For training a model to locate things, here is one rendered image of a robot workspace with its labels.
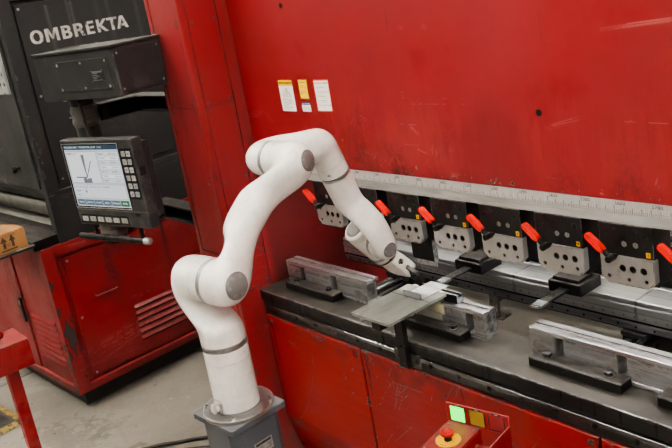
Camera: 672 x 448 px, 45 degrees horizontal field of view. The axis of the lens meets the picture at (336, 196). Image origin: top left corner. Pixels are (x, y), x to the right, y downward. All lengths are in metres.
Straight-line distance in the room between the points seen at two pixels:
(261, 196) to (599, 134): 0.87
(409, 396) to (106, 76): 1.60
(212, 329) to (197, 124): 1.24
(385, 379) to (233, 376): 0.89
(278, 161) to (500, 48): 0.66
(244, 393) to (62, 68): 1.68
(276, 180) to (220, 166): 1.07
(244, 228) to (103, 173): 1.30
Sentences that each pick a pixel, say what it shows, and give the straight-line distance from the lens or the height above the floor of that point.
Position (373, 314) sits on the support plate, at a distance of 2.63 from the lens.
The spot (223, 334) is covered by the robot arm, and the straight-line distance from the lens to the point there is 2.11.
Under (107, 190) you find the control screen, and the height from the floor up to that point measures 1.39.
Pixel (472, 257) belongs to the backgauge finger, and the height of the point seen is 1.03.
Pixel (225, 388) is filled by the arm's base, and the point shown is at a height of 1.09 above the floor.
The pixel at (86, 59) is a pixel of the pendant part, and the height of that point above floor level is 1.90.
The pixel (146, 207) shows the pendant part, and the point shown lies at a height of 1.33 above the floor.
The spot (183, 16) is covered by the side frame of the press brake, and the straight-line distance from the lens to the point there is 3.12.
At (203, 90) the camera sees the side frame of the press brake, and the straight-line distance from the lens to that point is 3.15.
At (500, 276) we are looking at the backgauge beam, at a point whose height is 0.97.
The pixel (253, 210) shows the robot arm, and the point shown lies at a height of 1.51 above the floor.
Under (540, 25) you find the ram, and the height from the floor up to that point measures 1.85.
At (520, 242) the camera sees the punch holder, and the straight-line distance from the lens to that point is 2.37.
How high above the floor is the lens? 2.06
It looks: 15 degrees down
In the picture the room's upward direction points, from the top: 10 degrees counter-clockwise
